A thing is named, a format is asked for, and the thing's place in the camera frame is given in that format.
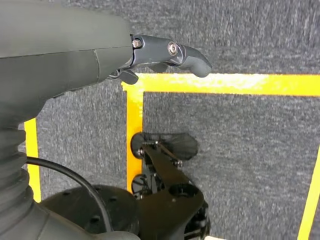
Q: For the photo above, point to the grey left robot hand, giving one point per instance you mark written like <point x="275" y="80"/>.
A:
<point x="50" y="49"/>

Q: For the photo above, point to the yellow floor tape strip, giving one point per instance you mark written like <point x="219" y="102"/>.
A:
<point x="32" y="149"/>

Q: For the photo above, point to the yellow floor tape square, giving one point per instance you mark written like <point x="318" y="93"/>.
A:
<point x="200" y="84"/>

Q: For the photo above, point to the black robot foot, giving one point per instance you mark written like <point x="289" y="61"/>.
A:
<point x="170" y="205"/>

